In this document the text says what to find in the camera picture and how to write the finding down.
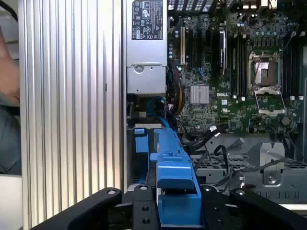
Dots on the hard disk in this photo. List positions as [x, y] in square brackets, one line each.
[177, 175]

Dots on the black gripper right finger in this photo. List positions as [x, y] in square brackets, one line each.
[216, 215]

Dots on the green motherboard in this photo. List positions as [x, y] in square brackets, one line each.
[204, 115]

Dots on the silver chipset heatsink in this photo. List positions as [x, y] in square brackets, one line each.
[199, 94]

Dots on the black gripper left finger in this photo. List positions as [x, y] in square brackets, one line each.
[144, 215]

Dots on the thin metal locking lever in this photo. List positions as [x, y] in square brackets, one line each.
[256, 72]
[290, 39]

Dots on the white expansion slot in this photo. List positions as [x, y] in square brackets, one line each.
[183, 45]

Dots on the grey metal disk bay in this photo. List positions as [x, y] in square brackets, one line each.
[271, 153]

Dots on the silver power supply unit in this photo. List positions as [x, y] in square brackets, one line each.
[146, 52]

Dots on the metal socket cover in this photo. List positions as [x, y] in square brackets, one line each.
[267, 90]

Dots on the black RAM slot bank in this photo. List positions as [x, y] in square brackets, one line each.
[291, 72]
[239, 67]

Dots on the black PC case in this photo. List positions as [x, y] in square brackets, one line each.
[124, 72]

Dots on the CPU socket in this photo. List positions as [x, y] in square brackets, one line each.
[265, 74]

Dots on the person's grey clothed trunk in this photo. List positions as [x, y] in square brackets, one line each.
[9, 143]

